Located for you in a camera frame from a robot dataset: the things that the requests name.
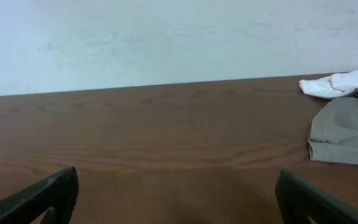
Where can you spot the grey folded trousers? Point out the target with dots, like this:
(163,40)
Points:
(333,135)

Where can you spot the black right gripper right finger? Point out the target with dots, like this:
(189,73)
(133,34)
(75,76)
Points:
(301,202)

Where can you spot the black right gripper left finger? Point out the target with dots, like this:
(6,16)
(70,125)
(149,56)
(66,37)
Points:
(55,196)

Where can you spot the white crumpled shirt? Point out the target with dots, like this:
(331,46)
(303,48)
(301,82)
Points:
(333,86)

